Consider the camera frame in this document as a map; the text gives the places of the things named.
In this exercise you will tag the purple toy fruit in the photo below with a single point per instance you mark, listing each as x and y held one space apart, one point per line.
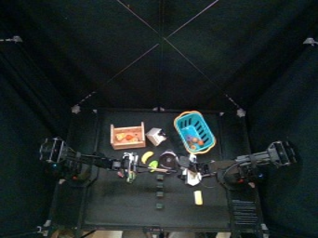
189 138

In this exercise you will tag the red toy fruit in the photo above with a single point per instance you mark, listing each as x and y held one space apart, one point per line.
130 137

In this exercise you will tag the lime green toy fruit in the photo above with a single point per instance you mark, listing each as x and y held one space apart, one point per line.
154 165

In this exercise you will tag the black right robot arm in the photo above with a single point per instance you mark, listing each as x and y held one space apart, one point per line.
261 158

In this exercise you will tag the yellow block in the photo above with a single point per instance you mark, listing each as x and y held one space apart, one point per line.
198 197

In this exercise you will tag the green block with red dot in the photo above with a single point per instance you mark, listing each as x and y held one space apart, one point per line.
160 177

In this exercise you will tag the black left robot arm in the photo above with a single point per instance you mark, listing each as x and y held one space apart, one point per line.
84 158

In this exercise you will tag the yellow toy fruit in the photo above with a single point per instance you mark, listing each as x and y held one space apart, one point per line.
121 136

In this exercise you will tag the yellow toy banana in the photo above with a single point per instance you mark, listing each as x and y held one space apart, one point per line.
146 156

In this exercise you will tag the green wooden block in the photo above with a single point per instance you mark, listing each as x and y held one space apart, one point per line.
160 194
160 205

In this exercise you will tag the teal basket with orange rim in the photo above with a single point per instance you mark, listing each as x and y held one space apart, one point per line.
194 132

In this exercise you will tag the wooden crate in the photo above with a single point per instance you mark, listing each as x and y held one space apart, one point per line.
128 136

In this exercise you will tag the small white box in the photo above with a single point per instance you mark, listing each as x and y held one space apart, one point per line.
156 136

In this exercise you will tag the grey frame corner bracket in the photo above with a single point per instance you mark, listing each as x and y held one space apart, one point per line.
241 112
309 41
15 39
75 108

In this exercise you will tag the orange toy ball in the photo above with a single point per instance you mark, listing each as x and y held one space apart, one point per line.
201 142

